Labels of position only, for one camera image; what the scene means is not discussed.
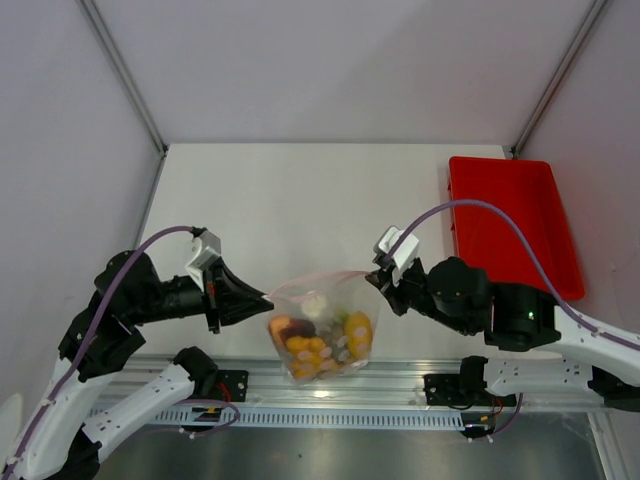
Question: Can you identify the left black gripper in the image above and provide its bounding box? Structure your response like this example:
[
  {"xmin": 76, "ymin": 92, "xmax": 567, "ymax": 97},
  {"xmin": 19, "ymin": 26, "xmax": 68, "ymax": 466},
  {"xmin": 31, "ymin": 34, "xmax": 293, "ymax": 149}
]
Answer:
[{"xmin": 130, "ymin": 255, "xmax": 276, "ymax": 332}]

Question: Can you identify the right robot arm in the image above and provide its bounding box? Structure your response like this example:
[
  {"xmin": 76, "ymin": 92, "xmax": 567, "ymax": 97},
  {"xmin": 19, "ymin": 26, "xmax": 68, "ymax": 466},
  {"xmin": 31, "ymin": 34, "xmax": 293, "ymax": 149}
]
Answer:
[{"xmin": 366, "ymin": 257, "xmax": 639, "ymax": 412}]

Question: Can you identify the papaya slice toy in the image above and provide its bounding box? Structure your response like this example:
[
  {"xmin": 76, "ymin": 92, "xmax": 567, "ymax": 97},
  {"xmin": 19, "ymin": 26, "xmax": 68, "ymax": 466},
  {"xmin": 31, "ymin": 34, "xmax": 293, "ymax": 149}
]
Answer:
[{"xmin": 267, "ymin": 315, "xmax": 316, "ymax": 349}]

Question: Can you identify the white slotted cable duct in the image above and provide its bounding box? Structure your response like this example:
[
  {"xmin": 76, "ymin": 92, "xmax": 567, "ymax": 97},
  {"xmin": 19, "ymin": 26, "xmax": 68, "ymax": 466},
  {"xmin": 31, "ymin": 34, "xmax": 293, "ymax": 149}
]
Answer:
[{"xmin": 150, "ymin": 406, "xmax": 465, "ymax": 431}]

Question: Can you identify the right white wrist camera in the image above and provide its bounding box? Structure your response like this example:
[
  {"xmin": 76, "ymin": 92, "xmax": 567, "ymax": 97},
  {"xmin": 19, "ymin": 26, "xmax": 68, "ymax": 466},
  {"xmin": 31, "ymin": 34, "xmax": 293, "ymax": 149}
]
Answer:
[{"xmin": 373, "ymin": 226, "xmax": 419, "ymax": 286}]

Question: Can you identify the red plastic bin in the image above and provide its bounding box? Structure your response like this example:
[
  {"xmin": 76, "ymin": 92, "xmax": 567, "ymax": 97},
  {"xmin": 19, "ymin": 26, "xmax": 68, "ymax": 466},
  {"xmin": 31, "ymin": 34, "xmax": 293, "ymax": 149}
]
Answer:
[{"xmin": 448, "ymin": 156, "xmax": 585, "ymax": 301}]

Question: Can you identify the white green leek toy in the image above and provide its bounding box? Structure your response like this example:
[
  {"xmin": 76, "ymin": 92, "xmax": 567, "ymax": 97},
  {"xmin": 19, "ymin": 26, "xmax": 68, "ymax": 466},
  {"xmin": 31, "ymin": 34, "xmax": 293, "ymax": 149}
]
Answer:
[{"xmin": 301, "ymin": 295, "xmax": 348, "ymax": 323}]

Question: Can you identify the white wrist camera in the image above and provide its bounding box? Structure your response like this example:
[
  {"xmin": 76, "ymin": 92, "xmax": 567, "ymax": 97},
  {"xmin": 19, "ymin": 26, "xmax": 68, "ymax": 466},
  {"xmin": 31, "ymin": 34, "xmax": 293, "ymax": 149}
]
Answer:
[
  {"xmin": 373, "ymin": 226, "xmax": 419, "ymax": 286},
  {"xmin": 185, "ymin": 228, "xmax": 221, "ymax": 291}
]

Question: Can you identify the right aluminium frame post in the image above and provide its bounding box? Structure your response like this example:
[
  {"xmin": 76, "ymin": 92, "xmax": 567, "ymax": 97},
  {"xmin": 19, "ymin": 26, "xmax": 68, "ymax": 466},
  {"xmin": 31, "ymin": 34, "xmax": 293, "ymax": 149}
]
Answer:
[{"xmin": 506, "ymin": 0, "xmax": 613, "ymax": 159}]

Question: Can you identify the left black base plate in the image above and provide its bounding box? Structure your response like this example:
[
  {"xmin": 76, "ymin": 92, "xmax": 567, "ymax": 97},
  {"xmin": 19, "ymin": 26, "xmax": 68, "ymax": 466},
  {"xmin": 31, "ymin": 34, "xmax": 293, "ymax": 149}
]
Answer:
[{"xmin": 202, "ymin": 369, "xmax": 249, "ymax": 403}]

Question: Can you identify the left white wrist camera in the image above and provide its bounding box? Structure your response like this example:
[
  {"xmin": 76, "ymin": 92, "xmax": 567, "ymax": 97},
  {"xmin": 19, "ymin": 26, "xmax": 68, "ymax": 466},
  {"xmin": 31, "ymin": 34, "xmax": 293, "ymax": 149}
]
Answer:
[{"xmin": 185, "ymin": 228, "xmax": 221, "ymax": 291}]

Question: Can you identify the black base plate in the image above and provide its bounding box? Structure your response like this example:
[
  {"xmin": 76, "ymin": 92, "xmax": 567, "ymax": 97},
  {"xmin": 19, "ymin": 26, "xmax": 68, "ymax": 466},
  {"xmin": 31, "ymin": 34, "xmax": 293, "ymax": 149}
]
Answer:
[
  {"xmin": 423, "ymin": 374, "xmax": 517, "ymax": 411},
  {"xmin": 202, "ymin": 369, "xmax": 249, "ymax": 403}
]

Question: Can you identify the aluminium frame post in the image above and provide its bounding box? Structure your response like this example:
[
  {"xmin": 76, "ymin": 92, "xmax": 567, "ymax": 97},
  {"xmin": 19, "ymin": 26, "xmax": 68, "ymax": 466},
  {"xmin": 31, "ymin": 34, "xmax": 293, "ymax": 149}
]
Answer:
[
  {"xmin": 506, "ymin": 0, "xmax": 613, "ymax": 159},
  {"xmin": 76, "ymin": 0, "xmax": 168, "ymax": 157}
]

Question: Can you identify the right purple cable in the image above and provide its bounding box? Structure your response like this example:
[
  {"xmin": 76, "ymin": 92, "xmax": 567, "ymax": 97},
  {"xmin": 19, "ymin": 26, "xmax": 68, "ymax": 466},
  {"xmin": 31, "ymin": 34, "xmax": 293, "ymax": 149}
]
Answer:
[{"xmin": 382, "ymin": 199, "xmax": 640, "ymax": 351}]

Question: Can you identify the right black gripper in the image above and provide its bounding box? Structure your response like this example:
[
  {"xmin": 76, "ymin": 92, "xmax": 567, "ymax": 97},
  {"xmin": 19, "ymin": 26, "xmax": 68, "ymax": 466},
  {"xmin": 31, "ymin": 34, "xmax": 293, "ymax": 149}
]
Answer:
[{"xmin": 366, "ymin": 258, "xmax": 475, "ymax": 337}]

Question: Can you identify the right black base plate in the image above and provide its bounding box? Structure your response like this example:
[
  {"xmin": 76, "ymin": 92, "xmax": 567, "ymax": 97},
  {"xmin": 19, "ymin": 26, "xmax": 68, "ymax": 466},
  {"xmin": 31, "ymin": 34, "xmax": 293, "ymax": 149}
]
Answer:
[{"xmin": 423, "ymin": 374, "xmax": 517, "ymax": 411}]

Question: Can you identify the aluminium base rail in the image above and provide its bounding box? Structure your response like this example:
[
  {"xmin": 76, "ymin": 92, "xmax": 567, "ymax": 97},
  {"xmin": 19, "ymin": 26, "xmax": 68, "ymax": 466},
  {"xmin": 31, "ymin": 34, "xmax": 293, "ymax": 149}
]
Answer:
[{"xmin": 89, "ymin": 356, "xmax": 614, "ymax": 414}]

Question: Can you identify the left aluminium frame post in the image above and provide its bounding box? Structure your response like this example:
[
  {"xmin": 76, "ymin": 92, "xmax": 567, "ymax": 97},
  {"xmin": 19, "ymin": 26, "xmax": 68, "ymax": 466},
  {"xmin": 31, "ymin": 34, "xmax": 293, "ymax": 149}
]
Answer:
[{"xmin": 76, "ymin": 0, "xmax": 168, "ymax": 157}]

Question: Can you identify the purple cable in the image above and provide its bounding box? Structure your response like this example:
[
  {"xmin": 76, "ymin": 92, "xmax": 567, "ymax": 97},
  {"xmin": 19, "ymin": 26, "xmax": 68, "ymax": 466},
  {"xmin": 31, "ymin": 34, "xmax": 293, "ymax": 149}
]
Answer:
[
  {"xmin": 382, "ymin": 199, "xmax": 640, "ymax": 351},
  {"xmin": 4, "ymin": 225, "xmax": 240, "ymax": 474}
]

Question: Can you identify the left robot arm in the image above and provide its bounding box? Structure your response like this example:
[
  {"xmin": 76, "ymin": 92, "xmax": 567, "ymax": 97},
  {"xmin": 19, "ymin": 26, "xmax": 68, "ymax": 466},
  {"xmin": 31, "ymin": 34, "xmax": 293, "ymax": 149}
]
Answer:
[{"xmin": 2, "ymin": 250, "xmax": 273, "ymax": 479}]

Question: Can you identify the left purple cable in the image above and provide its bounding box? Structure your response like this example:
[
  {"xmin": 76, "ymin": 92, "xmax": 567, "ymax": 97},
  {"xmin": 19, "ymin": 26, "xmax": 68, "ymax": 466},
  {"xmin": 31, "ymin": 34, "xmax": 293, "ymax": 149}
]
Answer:
[{"xmin": 4, "ymin": 225, "xmax": 240, "ymax": 474}]

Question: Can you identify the clear zip top bag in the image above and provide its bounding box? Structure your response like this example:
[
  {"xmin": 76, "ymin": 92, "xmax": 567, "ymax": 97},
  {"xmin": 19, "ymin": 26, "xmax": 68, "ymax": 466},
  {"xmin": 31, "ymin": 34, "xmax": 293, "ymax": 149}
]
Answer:
[{"xmin": 266, "ymin": 270, "xmax": 381, "ymax": 384}]

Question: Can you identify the yellow potato toy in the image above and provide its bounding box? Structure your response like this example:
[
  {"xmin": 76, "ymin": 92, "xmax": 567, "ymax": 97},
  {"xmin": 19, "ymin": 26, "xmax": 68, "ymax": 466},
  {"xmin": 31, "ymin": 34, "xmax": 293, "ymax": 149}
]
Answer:
[{"xmin": 344, "ymin": 311, "xmax": 373, "ymax": 359}]

